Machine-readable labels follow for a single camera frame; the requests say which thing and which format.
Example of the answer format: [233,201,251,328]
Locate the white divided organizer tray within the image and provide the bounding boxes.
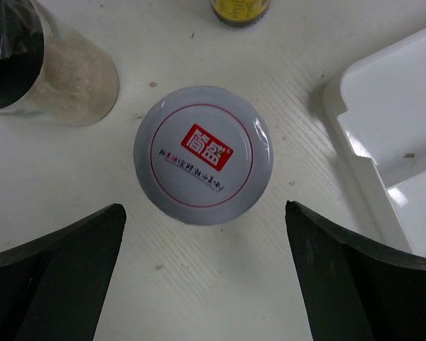
[322,28,426,257]

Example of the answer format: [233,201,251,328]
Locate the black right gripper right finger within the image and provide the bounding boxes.
[285,201,426,340]

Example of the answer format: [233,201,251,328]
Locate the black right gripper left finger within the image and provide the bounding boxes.
[0,204,126,340]

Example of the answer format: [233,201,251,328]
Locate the black lid white powder jar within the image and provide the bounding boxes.
[0,1,119,126]

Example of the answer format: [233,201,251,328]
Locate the white lid brown sauce jar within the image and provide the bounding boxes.
[133,86,273,226]

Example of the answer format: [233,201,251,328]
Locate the yellow label bottle cork cap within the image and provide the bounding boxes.
[209,0,271,28]

